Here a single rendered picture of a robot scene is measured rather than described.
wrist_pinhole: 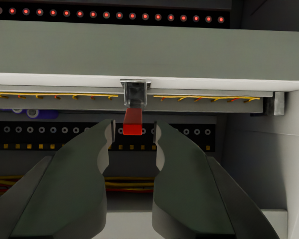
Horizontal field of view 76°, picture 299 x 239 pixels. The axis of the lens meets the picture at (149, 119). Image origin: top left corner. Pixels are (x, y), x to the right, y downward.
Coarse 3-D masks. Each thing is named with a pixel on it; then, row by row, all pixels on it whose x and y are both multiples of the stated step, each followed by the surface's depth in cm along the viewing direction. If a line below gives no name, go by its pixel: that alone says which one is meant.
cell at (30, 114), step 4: (28, 112) 26; (32, 112) 26; (36, 112) 26; (40, 112) 27; (44, 112) 28; (48, 112) 29; (52, 112) 30; (56, 112) 32; (28, 116) 26; (32, 116) 26; (36, 116) 26; (40, 116) 27; (44, 116) 28; (48, 116) 29; (52, 116) 30; (56, 116) 32
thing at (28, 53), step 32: (0, 32) 16; (32, 32) 16; (64, 32) 16; (96, 32) 16; (128, 32) 16; (160, 32) 16; (192, 32) 17; (224, 32) 17; (256, 32) 17; (288, 32) 17; (0, 64) 16; (32, 64) 16; (64, 64) 16; (96, 64) 16; (128, 64) 16; (160, 64) 16; (192, 64) 17; (224, 64) 17; (256, 64) 17; (288, 64) 17; (288, 96) 22; (256, 128) 28; (288, 128) 22
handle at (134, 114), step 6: (132, 102) 17; (138, 102) 17; (132, 108) 15; (138, 108) 15; (126, 114) 13; (132, 114) 13; (138, 114) 13; (126, 120) 12; (132, 120) 12; (138, 120) 12; (126, 126) 12; (132, 126) 12; (138, 126) 12; (126, 132) 12; (132, 132) 12; (138, 132) 12
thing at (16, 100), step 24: (0, 96) 22; (24, 96) 23; (48, 96) 23; (72, 96) 23; (96, 96) 23; (120, 96) 23; (168, 96) 22; (192, 96) 22; (216, 96) 24; (240, 96) 22
